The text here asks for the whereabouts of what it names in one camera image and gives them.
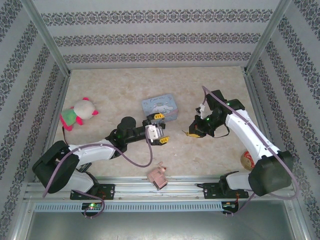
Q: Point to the blue cartoon tin box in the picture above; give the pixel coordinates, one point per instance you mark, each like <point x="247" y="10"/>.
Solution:
<point x="160" y="102"/>

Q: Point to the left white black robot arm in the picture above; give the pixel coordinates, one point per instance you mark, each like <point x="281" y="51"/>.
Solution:
<point x="92" y="151"/>

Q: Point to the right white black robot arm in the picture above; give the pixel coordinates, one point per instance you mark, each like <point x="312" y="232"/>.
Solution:
<point x="250" y="140"/>

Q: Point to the pink toy pencil sharpener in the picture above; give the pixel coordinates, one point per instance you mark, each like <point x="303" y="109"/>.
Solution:
<point x="157" y="176"/>

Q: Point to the white pink green plush toy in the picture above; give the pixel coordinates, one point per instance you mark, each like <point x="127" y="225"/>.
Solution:
<point x="82" y="108"/>

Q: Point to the right small circuit board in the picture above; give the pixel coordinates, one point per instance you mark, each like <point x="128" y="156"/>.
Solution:
<point x="228" y="205"/>

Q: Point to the left green lit circuit board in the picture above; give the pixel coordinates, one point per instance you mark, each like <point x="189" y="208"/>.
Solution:
<point x="92" y="206"/>

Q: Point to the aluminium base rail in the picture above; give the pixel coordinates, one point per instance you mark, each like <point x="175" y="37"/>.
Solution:
<point x="155" y="186"/>

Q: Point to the aluminium side rail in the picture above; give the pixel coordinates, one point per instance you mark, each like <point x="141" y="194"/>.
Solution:
<point x="251" y="86"/>
<point x="65" y="86"/>

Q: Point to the aluminium frame post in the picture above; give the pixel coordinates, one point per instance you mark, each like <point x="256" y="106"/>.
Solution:
<point x="45" y="37"/>
<point x="268" y="37"/>

